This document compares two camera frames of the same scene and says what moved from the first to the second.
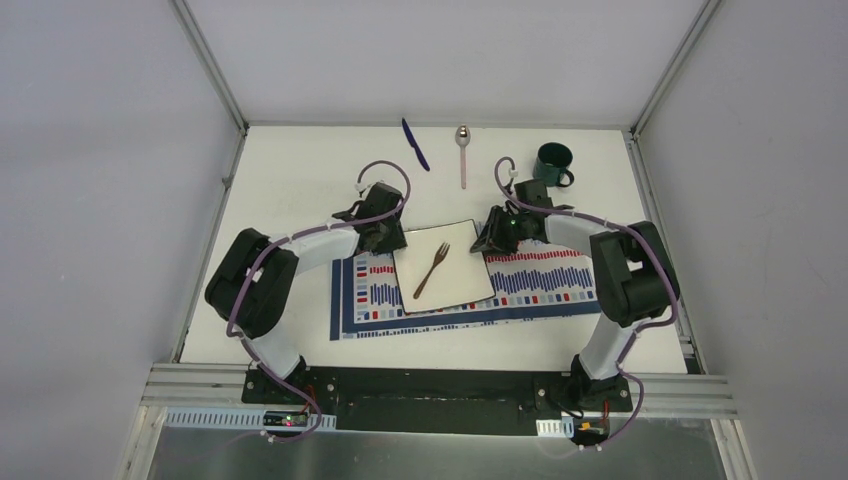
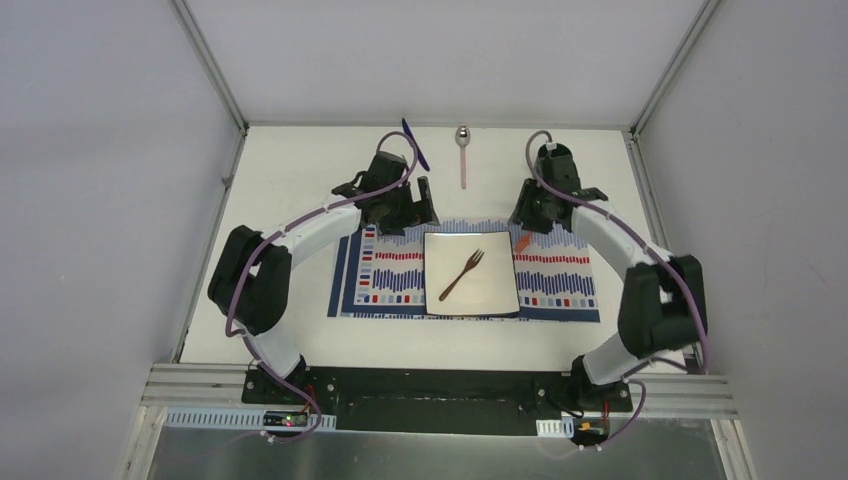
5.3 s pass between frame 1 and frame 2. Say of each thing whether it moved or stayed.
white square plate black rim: moved
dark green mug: stayed
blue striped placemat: moved
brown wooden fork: moved
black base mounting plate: stayed
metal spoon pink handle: stayed
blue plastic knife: stayed
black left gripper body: moved
